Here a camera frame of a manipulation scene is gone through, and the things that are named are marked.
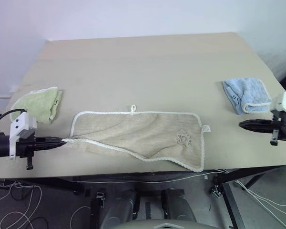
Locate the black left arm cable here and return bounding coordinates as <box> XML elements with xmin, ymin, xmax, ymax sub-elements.
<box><xmin>0</xmin><ymin>109</ymin><xmax>27</xmax><ymax>134</ymax></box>

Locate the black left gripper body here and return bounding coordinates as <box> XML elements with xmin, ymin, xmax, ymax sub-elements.
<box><xmin>15</xmin><ymin>133</ymin><xmax>38</xmax><ymax>171</ymax></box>

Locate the folded blue towel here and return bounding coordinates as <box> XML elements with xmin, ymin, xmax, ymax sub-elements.
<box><xmin>223</xmin><ymin>76</ymin><xmax>273</xmax><ymax>115</ymax></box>

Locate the white floor cable pair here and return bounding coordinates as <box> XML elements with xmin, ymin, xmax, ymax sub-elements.
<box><xmin>235</xmin><ymin>179</ymin><xmax>286</xmax><ymax>217</ymax></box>

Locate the dark grey rounded housing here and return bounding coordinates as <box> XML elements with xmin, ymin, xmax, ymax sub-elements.
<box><xmin>164</xmin><ymin>188</ymin><xmax>198</xmax><ymax>226</ymax></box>
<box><xmin>101</xmin><ymin>189</ymin><xmax>138</xmax><ymax>229</ymax></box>

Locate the long white cable under table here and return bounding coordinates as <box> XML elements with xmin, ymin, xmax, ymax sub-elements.
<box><xmin>72</xmin><ymin>168</ymin><xmax>231</xmax><ymax>185</ymax></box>

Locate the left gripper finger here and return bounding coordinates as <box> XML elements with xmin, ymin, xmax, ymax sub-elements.
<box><xmin>35</xmin><ymin>136</ymin><xmax>66</xmax><ymax>145</ymax></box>
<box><xmin>35</xmin><ymin>143</ymin><xmax>65</xmax><ymax>152</ymax></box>

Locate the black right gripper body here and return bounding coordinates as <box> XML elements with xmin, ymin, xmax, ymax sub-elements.
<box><xmin>269</xmin><ymin>109</ymin><xmax>286</xmax><ymax>146</ymax></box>

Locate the beige towel with white trim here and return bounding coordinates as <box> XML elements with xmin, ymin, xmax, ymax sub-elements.
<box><xmin>61</xmin><ymin>104</ymin><xmax>211</xmax><ymax>173</ymax></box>

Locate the folded green towel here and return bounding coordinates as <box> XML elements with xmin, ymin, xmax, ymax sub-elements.
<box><xmin>9</xmin><ymin>87</ymin><xmax>64</xmax><ymax>125</ymax></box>

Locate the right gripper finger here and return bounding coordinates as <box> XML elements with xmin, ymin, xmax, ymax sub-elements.
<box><xmin>238</xmin><ymin>119</ymin><xmax>274</xmax><ymax>127</ymax></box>
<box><xmin>239</xmin><ymin>125</ymin><xmax>274</xmax><ymax>135</ymax></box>

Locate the looped white floor cable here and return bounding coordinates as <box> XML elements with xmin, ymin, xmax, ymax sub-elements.
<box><xmin>0</xmin><ymin>180</ymin><xmax>43</xmax><ymax>229</ymax></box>

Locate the black table frame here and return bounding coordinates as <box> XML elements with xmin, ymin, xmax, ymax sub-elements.
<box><xmin>33</xmin><ymin>166</ymin><xmax>286</xmax><ymax>229</ymax></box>

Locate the thin black floor cable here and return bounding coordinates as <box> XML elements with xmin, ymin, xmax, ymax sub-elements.
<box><xmin>0</xmin><ymin>177</ymin><xmax>40</xmax><ymax>202</ymax></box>

